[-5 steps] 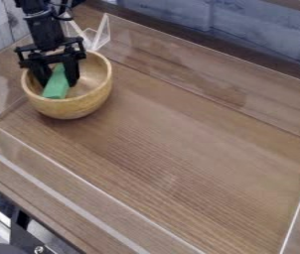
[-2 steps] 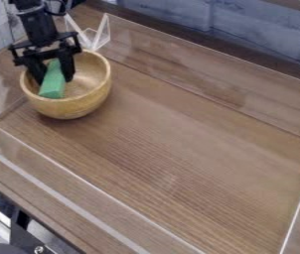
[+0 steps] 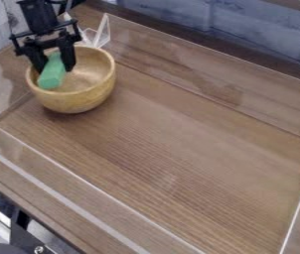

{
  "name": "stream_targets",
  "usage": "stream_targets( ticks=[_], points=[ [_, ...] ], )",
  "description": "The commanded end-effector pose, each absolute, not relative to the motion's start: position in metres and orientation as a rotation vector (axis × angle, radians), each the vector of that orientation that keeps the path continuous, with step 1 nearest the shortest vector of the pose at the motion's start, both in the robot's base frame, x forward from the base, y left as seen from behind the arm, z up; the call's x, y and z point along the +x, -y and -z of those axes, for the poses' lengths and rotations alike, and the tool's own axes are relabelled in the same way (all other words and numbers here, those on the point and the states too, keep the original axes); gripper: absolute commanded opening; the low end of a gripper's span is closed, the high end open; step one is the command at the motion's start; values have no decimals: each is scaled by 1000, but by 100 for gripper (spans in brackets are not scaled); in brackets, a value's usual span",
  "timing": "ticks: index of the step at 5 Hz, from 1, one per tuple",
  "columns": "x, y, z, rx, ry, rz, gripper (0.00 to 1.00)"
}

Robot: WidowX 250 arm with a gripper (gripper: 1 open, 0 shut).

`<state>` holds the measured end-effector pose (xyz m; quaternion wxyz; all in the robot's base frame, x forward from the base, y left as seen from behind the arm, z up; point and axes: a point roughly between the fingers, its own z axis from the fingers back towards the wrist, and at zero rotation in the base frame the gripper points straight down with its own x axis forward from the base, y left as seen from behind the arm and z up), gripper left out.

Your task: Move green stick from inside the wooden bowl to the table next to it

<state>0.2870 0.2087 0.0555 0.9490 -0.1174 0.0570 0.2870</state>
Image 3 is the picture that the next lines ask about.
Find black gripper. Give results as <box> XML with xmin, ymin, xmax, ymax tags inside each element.
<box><xmin>10</xmin><ymin>0</ymin><xmax>81</xmax><ymax>73</ymax></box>

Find green stick block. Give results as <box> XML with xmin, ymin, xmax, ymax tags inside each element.
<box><xmin>38</xmin><ymin>52</ymin><xmax>67</xmax><ymax>90</ymax></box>

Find wooden bowl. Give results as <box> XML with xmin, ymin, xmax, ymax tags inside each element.
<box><xmin>26</xmin><ymin>46</ymin><xmax>117</xmax><ymax>114</ymax></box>

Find clear acrylic corner bracket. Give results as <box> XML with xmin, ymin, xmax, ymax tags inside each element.
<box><xmin>75</xmin><ymin>15</ymin><xmax>110</xmax><ymax>49</ymax></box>

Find clear acrylic front wall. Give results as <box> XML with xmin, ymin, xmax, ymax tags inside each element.
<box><xmin>0</xmin><ymin>128</ymin><xmax>207</xmax><ymax>254</ymax></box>

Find black table leg bracket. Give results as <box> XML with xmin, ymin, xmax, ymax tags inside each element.
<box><xmin>10</xmin><ymin>209</ymin><xmax>57</xmax><ymax>254</ymax></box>

